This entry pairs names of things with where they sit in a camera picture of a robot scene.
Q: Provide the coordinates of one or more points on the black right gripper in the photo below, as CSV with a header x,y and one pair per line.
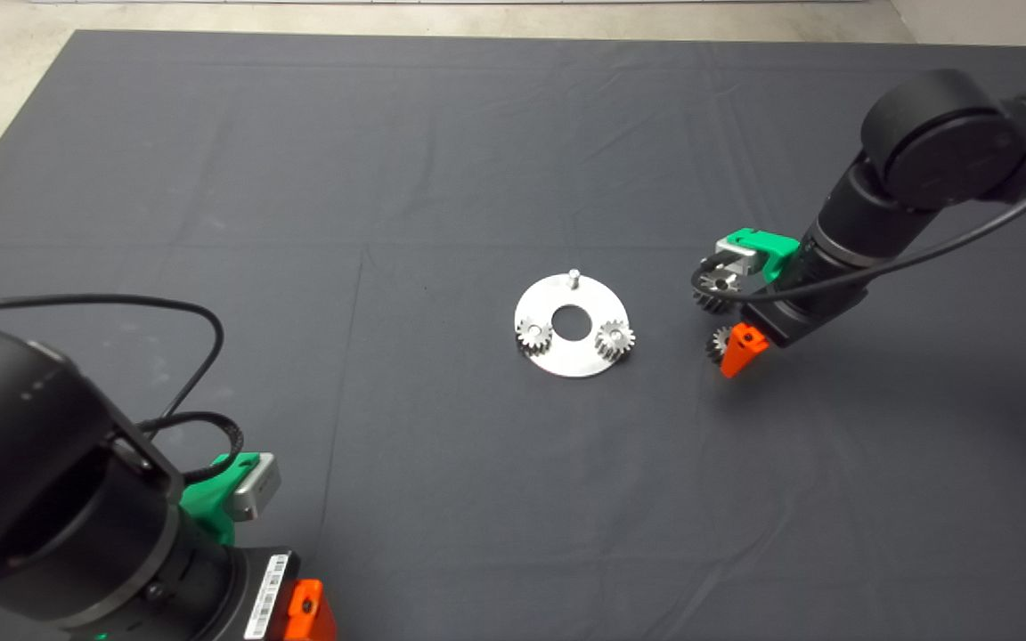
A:
x,y
811,307

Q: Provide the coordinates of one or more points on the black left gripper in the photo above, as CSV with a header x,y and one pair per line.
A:
x,y
259,596

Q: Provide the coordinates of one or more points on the small steel gear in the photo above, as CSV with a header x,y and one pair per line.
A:
x,y
715,344
606,347
524,338

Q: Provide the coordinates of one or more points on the large steel gear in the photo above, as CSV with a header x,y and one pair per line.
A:
x,y
711,302

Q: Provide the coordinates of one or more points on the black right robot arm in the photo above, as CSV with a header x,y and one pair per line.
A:
x,y
932,142

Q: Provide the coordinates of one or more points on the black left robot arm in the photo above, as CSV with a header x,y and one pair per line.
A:
x,y
23,481

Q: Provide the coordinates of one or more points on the round metal plate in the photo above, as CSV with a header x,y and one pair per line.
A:
x,y
571,361

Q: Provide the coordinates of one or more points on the dark grey table cloth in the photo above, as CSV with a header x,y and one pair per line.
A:
x,y
442,463

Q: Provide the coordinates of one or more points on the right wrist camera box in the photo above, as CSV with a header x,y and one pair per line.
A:
x,y
740,260

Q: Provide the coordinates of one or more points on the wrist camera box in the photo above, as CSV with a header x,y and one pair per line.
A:
x,y
740,260
255,485

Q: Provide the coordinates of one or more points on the right wrist green camera mount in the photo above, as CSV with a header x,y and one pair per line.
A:
x,y
769,244

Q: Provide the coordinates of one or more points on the wrist green camera mount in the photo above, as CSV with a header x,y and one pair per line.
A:
x,y
207,500
769,244

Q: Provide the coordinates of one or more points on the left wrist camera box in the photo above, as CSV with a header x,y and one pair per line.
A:
x,y
255,485

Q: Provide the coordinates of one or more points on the left wrist green camera mount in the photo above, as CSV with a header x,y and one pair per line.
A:
x,y
207,500

